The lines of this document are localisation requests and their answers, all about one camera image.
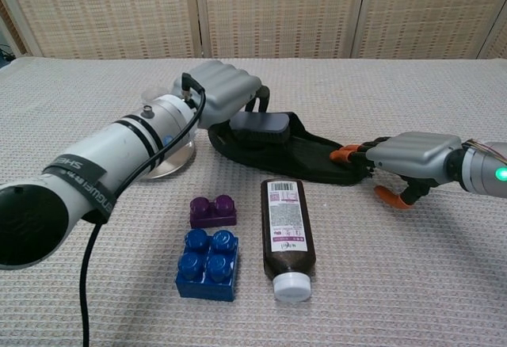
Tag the purple toy block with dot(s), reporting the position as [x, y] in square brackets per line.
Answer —
[212, 216]

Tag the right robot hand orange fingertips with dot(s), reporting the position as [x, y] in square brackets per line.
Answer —
[416, 151]

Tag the black slipper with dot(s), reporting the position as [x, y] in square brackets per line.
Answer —
[305, 161]

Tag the brown bottle white cap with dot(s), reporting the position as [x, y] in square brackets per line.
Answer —
[287, 228]

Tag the blue toy block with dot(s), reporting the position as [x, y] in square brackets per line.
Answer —
[206, 279]

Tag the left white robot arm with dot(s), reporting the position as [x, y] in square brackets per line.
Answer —
[107, 153]

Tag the woven folding screen panel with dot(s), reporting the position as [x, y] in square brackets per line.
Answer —
[431, 10]
[107, 10]
[277, 10]

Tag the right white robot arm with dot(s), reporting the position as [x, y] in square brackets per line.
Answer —
[483, 168]

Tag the round steel plate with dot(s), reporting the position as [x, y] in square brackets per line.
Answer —
[174, 161]

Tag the beige woven tablecloth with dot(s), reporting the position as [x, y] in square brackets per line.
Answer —
[376, 264]

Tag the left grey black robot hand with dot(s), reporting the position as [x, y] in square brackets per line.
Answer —
[226, 85]

